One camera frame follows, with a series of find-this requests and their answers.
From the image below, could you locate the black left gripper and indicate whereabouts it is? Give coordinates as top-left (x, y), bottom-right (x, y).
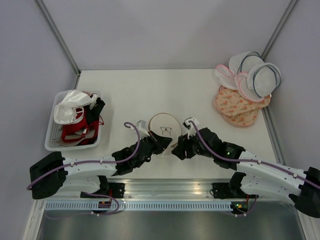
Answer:
top-left (135, 130), bottom-right (173, 168)

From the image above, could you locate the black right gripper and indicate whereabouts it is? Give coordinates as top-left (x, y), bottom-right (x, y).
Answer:
top-left (171, 129), bottom-right (215, 160)

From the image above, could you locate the round beige mesh laundry bag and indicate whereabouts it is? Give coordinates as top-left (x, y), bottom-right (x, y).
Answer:
top-left (148, 112), bottom-right (182, 158)

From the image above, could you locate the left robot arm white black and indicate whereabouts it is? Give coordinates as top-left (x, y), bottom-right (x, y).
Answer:
top-left (27, 131), bottom-right (172, 200)

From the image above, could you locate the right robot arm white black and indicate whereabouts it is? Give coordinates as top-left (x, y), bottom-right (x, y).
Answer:
top-left (171, 128), bottom-right (320, 218)

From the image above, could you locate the red bra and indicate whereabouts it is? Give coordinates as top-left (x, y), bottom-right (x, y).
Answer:
top-left (61, 110), bottom-right (104, 146)

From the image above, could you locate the black bra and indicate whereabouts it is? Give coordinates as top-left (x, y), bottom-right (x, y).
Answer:
top-left (84, 97), bottom-right (105, 126)

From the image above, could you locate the orange floral bag lower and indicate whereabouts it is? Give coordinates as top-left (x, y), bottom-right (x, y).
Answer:
top-left (222, 109), bottom-right (259, 128)

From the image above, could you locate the white pink-trim mesh bag left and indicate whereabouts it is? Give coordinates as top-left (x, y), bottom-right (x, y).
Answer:
top-left (214, 64), bottom-right (238, 90)

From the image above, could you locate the white pink-trim mesh bag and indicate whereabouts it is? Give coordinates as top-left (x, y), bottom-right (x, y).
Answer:
top-left (214, 64), bottom-right (238, 90)
top-left (234, 72), bottom-right (265, 103)

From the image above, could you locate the white pink-trim mesh bag right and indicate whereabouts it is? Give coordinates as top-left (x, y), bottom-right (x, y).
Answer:
top-left (234, 72), bottom-right (265, 103)

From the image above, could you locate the white blue-trim mesh bag rear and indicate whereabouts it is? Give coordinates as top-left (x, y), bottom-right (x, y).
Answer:
top-left (229, 51), bottom-right (264, 75)

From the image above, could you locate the white blue-trim mesh bag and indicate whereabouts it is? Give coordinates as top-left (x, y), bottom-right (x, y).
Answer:
top-left (247, 62), bottom-right (282, 98)
top-left (229, 51), bottom-right (264, 75)

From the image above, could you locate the white blue-trim mesh bag front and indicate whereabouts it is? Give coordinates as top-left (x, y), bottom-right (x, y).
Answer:
top-left (247, 62), bottom-right (282, 98)

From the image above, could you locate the white plastic basket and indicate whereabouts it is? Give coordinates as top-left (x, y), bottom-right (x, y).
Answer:
top-left (44, 90), bottom-right (102, 152)

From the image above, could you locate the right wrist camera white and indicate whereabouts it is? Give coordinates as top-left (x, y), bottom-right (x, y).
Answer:
top-left (183, 117), bottom-right (199, 139)

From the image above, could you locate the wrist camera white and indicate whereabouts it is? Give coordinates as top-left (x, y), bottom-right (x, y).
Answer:
top-left (183, 117), bottom-right (199, 139)
top-left (136, 120), bottom-right (150, 139)

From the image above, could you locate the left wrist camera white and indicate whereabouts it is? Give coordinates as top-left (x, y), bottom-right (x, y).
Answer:
top-left (136, 120), bottom-right (150, 139)

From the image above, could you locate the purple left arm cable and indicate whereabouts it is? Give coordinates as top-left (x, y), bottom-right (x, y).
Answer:
top-left (26, 121), bottom-right (142, 192)

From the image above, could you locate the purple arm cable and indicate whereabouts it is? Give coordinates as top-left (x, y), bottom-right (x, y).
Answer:
top-left (26, 121), bottom-right (142, 192)
top-left (188, 120), bottom-right (320, 190)

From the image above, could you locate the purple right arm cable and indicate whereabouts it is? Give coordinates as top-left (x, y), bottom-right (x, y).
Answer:
top-left (188, 120), bottom-right (320, 190)

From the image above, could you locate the aluminium table edge rail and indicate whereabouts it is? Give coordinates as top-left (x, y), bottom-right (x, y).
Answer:
top-left (34, 178), bottom-right (303, 200)

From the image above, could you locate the right side aluminium rail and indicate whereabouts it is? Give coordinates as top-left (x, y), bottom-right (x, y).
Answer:
top-left (261, 106), bottom-right (287, 166)

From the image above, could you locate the white slotted cable duct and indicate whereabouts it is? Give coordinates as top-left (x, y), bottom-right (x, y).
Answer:
top-left (44, 200), bottom-right (233, 212)

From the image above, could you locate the left aluminium frame post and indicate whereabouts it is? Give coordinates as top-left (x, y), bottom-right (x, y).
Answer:
top-left (34, 0), bottom-right (81, 76)

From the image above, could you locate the aluminium frame post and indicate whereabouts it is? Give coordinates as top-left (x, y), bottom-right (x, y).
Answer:
top-left (34, 0), bottom-right (81, 76)
top-left (261, 0), bottom-right (300, 60)

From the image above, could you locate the right aluminium frame post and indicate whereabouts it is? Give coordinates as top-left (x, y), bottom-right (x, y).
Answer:
top-left (261, 0), bottom-right (300, 60)

